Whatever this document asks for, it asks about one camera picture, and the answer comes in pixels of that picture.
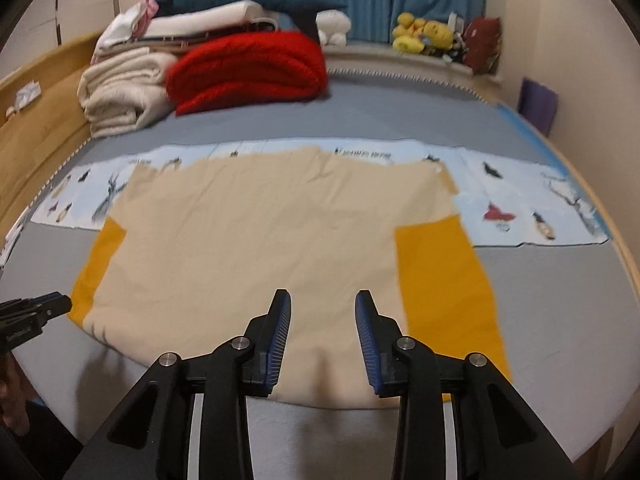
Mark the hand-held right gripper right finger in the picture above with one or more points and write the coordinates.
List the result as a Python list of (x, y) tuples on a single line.
[(367, 345)]

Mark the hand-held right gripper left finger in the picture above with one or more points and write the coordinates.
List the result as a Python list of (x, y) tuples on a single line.
[(280, 340)]

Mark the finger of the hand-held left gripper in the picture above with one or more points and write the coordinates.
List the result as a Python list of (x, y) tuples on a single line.
[(50, 305)]

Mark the beige and yellow sweatshirt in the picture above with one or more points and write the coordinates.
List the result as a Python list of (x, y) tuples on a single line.
[(260, 240)]

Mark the person's left hand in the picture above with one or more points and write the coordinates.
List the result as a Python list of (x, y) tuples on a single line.
[(11, 390)]

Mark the person's dark clothing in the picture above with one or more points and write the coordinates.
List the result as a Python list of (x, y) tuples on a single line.
[(50, 435)]

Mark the grey bed mattress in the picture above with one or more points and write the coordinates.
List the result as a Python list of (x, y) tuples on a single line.
[(550, 310)]

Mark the white paper scrap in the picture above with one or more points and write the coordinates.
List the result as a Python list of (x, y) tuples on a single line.
[(25, 97)]

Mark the light blue printed sheet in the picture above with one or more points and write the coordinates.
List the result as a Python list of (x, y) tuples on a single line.
[(525, 195)]

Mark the cream folded blanket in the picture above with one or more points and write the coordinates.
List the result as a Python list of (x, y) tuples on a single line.
[(125, 90)]

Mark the red knitted blanket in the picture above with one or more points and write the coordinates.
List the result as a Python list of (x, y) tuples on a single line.
[(250, 70)]

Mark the purple rolled yoga mat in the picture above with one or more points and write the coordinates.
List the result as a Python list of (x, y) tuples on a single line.
[(537, 105)]

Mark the white wardrobe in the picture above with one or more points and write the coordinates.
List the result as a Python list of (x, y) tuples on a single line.
[(75, 0)]

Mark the pink cloth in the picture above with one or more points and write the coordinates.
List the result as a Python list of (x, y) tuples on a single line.
[(147, 10)]

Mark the yellow plush toy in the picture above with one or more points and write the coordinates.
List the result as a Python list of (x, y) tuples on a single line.
[(425, 32)]

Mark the white plush toy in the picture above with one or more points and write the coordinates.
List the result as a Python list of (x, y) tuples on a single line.
[(334, 25)]

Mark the dark red patterned cushion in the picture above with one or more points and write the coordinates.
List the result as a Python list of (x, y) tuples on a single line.
[(482, 42)]

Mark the wooden bed frame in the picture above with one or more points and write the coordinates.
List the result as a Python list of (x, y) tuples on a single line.
[(45, 150)]

